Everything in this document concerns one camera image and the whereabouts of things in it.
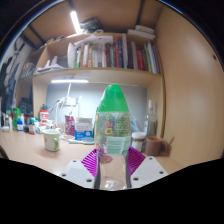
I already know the under-shelf light bar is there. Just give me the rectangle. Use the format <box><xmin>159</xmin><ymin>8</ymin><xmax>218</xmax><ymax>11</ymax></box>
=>
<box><xmin>50</xmin><ymin>78</ymin><xmax>90</xmax><ymax>84</ymax></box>

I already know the blue and white carton box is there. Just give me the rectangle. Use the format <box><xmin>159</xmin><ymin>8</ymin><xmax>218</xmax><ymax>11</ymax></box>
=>
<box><xmin>74</xmin><ymin>117</ymin><xmax>94</xmax><ymax>141</ymax></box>

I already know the ceiling light bar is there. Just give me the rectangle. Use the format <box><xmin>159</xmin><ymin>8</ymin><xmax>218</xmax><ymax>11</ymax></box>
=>
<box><xmin>69</xmin><ymin>10</ymin><xmax>83</xmax><ymax>35</ymax></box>

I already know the light blue tube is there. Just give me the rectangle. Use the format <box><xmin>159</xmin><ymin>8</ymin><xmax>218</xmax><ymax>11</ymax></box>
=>
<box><xmin>68</xmin><ymin>137</ymin><xmax>96</xmax><ymax>145</ymax></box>

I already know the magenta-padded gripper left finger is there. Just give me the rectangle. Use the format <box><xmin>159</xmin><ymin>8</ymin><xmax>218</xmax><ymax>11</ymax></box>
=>
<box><xmin>59</xmin><ymin>148</ymin><xmax>100</xmax><ymax>190</ymax></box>

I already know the tall clear glass bottle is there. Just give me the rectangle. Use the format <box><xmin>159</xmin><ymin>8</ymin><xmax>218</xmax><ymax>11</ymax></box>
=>
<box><xmin>143</xmin><ymin>99</ymin><xmax>159</xmax><ymax>138</ymax></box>

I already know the blue plastic bag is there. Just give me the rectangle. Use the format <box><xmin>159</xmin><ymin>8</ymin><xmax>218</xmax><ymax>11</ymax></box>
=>
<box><xmin>129</xmin><ymin>114</ymin><xmax>145</xmax><ymax>134</ymax></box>

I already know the wooden shelf unit with books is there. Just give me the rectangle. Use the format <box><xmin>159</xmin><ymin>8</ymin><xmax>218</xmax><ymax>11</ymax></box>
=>
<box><xmin>19</xmin><ymin>24</ymin><xmax>165</xmax><ymax>88</ymax></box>

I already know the white mug with green handle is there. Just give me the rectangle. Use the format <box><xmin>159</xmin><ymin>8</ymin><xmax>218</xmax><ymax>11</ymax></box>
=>
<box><xmin>42</xmin><ymin>129</ymin><xmax>61</xmax><ymax>153</ymax></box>

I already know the white cable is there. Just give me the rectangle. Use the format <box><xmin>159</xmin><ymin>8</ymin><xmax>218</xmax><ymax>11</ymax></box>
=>
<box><xmin>49</xmin><ymin>98</ymin><xmax>81</xmax><ymax>132</ymax></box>

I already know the magenta packet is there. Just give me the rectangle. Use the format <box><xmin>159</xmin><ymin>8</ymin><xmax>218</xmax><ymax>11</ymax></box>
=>
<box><xmin>64</xmin><ymin>114</ymin><xmax>76</xmax><ymax>137</ymax></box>

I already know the clear bottle with green cap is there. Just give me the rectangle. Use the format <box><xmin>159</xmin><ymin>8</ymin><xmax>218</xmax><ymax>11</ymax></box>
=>
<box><xmin>94</xmin><ymin>83</ymin><xmax>133</xmax><ymax>192</ymax></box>

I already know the small blue-capped bottle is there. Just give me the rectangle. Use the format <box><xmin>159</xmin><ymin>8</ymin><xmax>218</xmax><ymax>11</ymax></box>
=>
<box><xmin>16</xmin><ymin>119</ymin><xmax>25</xmax><ymax>133</ymax></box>

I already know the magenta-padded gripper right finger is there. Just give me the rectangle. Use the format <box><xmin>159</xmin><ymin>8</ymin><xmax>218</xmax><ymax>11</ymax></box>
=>
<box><xmin>125</xmin><ymin>146</ymin><xmax>169</xmax><ymax>190</ymax></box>

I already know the white bottle with red label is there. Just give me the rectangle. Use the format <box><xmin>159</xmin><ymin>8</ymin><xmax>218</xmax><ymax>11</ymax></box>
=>
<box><xmin>39</xmin><ymin>103</ymin><xmax>50</xmax><ymax>126</ymax></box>

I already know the brown ceramic cup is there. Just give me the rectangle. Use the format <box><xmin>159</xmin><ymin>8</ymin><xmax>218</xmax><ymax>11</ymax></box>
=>
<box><xmin>144</xmin><ymin>135</ymin><xmax>170</xmax><ymax>158</ymax></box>

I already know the green plastic bottle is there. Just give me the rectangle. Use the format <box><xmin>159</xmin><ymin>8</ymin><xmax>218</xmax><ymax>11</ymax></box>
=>
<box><xmin>12</xmin><ymin>107</ymin><xmax>22</xmax><ymax>130</ymax></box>

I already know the small dark bottle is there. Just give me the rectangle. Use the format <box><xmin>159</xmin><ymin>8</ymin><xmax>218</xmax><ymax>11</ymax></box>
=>
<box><xmin>28</xmin><ymin>118</ymin><xmax>37</xmax><ymax>135</ymax></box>

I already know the dark hanging clothing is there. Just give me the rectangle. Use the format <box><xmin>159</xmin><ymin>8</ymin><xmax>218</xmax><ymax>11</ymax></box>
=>
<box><xmin>0</xmin><ymin>43</ymin><xmax>25</xmax><ymax>111</ymax></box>

